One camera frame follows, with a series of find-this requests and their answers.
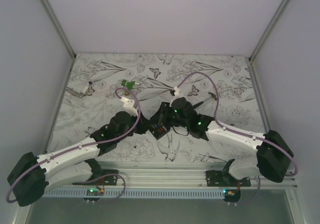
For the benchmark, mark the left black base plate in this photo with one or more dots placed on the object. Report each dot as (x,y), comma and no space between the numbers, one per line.
(108,177)

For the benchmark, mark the green connector part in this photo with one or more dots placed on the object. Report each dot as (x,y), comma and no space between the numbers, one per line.
(130,84)

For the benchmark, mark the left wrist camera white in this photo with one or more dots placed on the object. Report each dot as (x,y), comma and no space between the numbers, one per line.
(129,106)

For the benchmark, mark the metal bracket with blue knob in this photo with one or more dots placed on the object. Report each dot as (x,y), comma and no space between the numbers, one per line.
(86,91)

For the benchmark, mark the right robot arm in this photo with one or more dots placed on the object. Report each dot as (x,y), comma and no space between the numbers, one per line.
(269,154)

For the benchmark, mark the left small circuit board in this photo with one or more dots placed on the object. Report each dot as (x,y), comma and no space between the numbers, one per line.
(95,192)

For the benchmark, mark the black fuse box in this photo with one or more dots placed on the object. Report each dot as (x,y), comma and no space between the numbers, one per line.
(158,131)

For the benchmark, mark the right aluminium frame post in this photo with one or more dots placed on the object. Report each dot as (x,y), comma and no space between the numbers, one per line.
(271,25)

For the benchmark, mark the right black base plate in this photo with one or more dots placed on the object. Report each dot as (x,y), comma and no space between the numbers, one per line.
(217,179)

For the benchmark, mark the aluminium frame post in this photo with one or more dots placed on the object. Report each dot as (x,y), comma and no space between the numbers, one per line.
(57,26)
(271,25)

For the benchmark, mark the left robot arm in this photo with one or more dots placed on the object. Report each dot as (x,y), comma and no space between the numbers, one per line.
(32,176)

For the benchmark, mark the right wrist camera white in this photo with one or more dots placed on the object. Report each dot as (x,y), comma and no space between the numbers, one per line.
(176,93)

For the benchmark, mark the aluminium rail beam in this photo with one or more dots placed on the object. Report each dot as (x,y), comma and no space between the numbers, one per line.
(143,174)

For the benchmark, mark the left aluminium frame post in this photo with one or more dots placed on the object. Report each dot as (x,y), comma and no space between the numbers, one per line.
(57,26)

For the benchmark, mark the floral patterned table mat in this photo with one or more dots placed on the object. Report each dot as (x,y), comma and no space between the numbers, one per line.
(226,76)

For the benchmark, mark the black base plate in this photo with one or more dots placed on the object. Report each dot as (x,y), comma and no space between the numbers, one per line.
(108,177)
(217,179)

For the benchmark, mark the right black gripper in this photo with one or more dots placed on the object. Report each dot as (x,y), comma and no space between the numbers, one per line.
(164,109)

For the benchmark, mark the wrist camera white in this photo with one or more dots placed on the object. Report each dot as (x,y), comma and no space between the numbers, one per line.
(129,106)
(176,93)

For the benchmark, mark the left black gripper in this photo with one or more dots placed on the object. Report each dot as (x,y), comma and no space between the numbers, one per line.
(143,125)

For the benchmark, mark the small circuit board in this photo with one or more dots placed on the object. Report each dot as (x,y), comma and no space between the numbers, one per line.
(95,192)
(231,192)

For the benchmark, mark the grey slotted cable duct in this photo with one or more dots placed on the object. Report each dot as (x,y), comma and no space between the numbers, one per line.
(140,193)

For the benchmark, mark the right small circuit board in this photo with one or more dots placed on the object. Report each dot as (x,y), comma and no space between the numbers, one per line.
(231,192)

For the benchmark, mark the hammer with black handle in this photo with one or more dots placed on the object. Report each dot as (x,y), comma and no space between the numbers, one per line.
(211,96)

